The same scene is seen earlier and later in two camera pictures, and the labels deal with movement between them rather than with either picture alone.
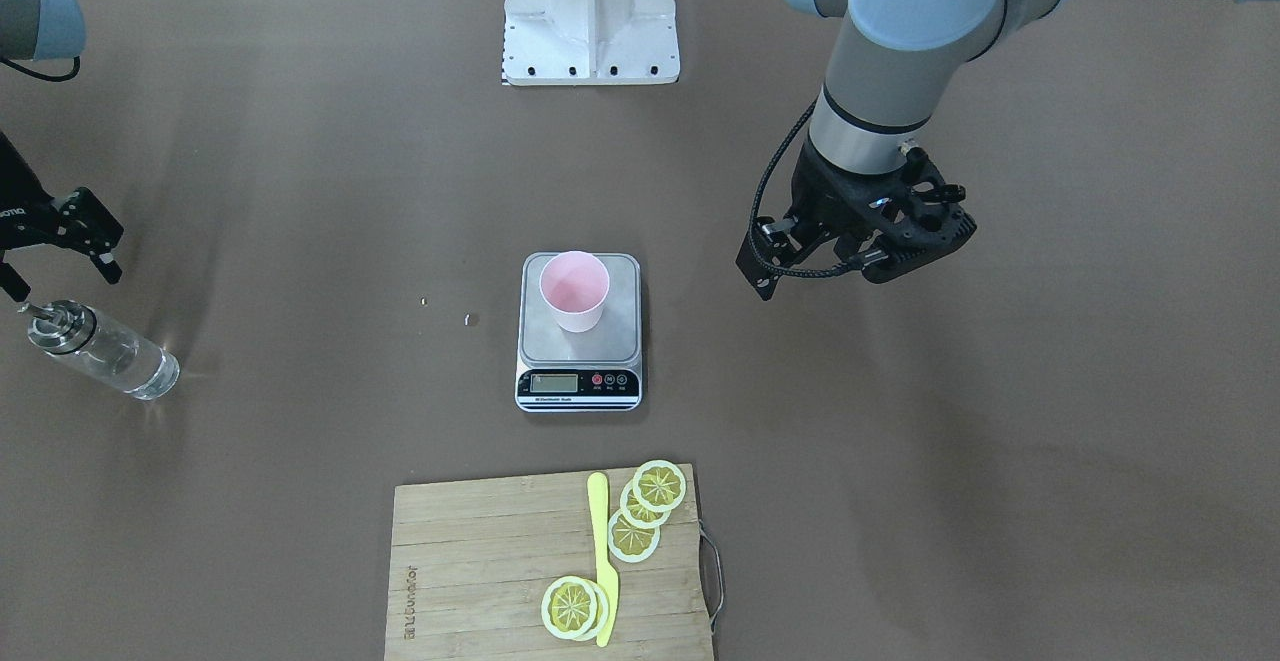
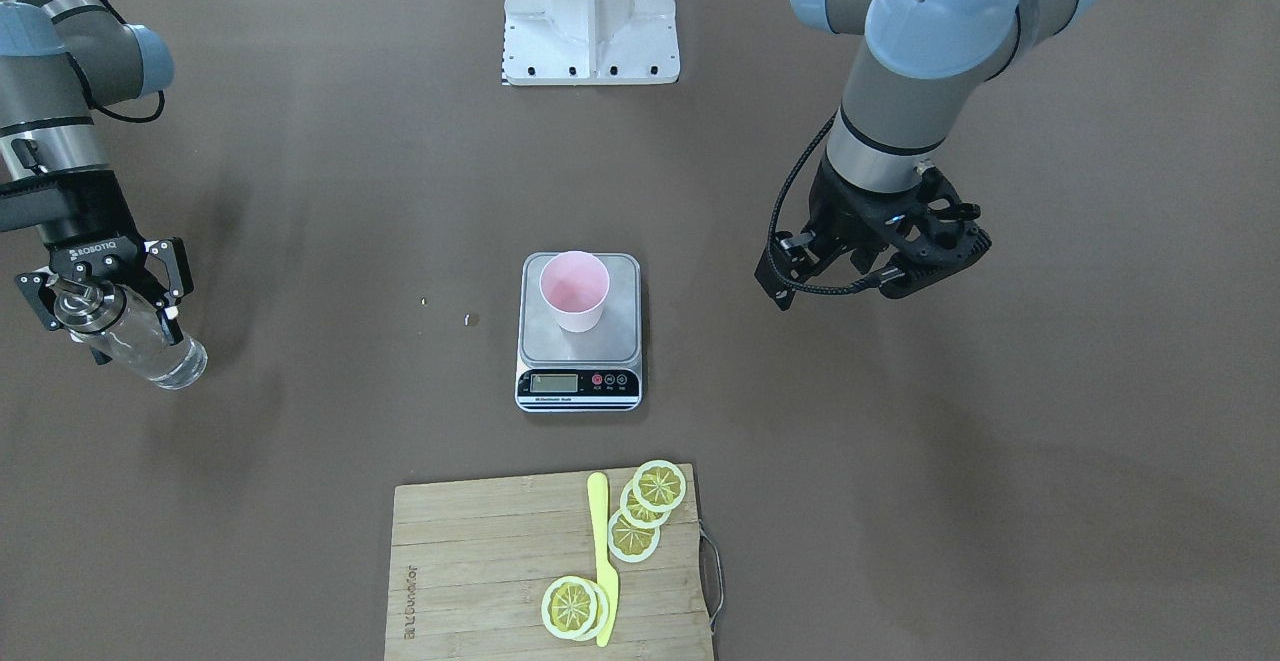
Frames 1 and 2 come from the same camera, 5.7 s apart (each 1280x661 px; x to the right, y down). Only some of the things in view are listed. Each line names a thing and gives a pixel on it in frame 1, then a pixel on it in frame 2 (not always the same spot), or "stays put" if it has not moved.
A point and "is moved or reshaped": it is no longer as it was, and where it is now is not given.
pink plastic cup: (574, 284) stays put
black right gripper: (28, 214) -> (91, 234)
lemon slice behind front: (603, 612) stays put
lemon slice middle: (637, 513) stays put
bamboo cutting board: (471, 560) stays put
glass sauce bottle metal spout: (131, 362) is moved or reshaped
